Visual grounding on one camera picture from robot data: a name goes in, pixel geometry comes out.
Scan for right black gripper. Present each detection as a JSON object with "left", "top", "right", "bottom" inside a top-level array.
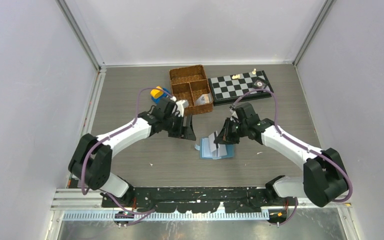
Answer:
[{"left": 214, "top": 117, "right": 248, "bottom": 145}]

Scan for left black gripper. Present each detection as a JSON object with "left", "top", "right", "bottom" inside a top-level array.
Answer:
[{"left": 163, "top": 113, "right": 196, "bottom": 141}]

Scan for blue card holder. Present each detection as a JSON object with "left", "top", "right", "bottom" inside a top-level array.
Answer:
[{"left": 194, "top": 132, "right": 235, "bottom": 160}]

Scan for white magnetic stripe card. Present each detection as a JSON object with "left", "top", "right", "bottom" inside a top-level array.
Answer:
[{"left": 208, "top": 131, "right": 219, "bottom": 156}]

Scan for brown wicker basket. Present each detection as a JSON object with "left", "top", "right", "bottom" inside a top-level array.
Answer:
[{"left": 169, "top": 64, "right": 213, "bottom": 115}]

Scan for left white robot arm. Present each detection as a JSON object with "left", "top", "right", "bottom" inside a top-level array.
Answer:
[{"left": 68, "top": 97, "right": 196, "bottom": 207}]

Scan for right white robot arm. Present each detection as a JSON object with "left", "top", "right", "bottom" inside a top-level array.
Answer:
[{"left": 211, "top": 103, "right": 352, "bottom": 207}]

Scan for cards in basket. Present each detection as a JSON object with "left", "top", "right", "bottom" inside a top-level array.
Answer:
[{"left": 194, "top": 93, "right": 213, "bottom": 106}]

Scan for black white chessboard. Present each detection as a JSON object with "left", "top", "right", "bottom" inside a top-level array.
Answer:
[{"left": 208, "top": 70, "right": 274, "bottom": 106}]

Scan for blue yellow toy car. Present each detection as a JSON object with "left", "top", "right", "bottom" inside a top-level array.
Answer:
[{"left": 150, "top": 86, "right": 171, "bottom": 104}]

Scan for cream chess piece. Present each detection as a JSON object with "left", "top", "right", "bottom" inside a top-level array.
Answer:
[{"left": 231, "top": 74, "right": 241, "bottom": 80}]

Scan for black square box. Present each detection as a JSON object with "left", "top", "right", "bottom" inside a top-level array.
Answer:
[{"left": 252, "top": 79, "right": 270, "bottom": 91}]

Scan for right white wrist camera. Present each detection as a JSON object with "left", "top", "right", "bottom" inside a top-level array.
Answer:
[{"left": 230, "top": 111, "right": 239, "bottom": 123}]

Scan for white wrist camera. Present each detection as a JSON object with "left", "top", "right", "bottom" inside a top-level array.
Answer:
[
  {"left": 170, "top": 96, "right": 189, "bottom": 117},
  {"left": 230, "top": 111, "right": 239, "bottom": 123}
]

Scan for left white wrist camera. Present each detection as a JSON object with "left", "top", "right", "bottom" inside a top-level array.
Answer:
[{"left": 170, "top": 96, "right": 189, "bottom": 117}]

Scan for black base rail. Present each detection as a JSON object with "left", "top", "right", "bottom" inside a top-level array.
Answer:
[{"left": 101, "top": 186, "right": 295, "bottom": 214}]

